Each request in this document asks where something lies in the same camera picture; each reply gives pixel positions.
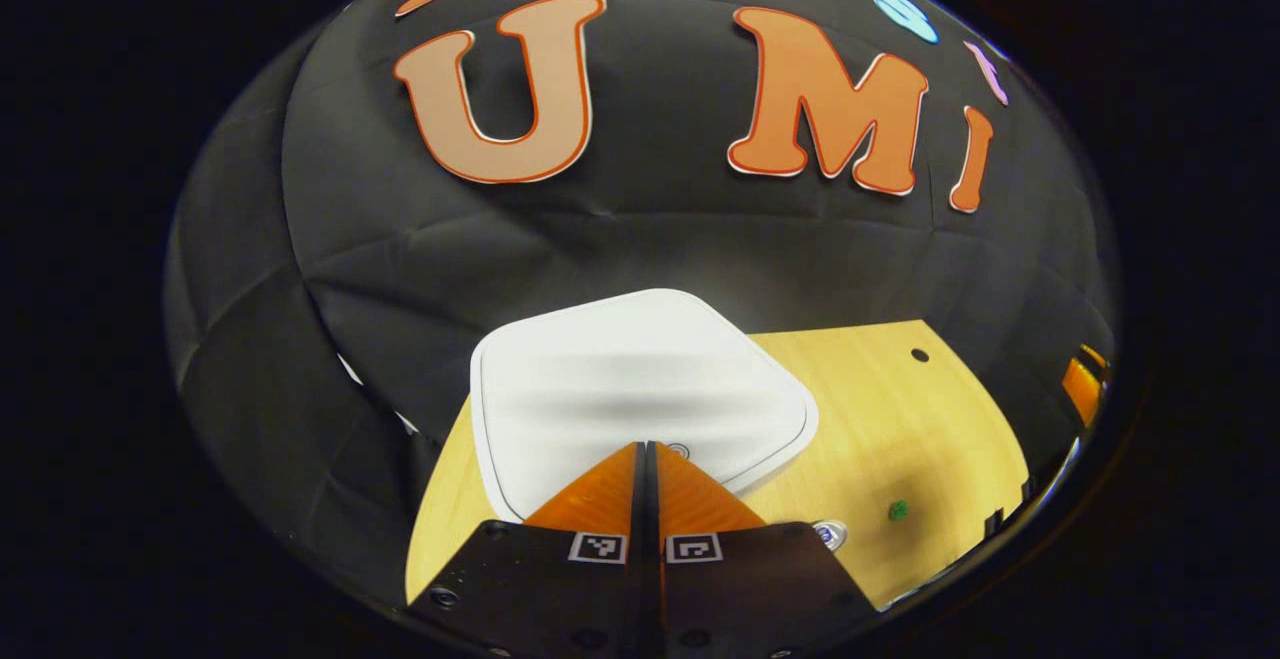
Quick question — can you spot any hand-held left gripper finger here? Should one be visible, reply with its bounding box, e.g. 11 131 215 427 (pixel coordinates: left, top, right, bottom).
648 442 883 659
405 443 649 659

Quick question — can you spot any white desktop garbage bin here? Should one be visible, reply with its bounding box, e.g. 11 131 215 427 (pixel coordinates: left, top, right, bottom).
470 288 819 523

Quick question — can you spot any wooden desktop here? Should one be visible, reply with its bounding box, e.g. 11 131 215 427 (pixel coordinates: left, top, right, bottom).
405 319 1031 612

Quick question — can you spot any black backdrop cloth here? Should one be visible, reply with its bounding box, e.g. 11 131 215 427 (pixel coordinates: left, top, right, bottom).
163 0 1119 610

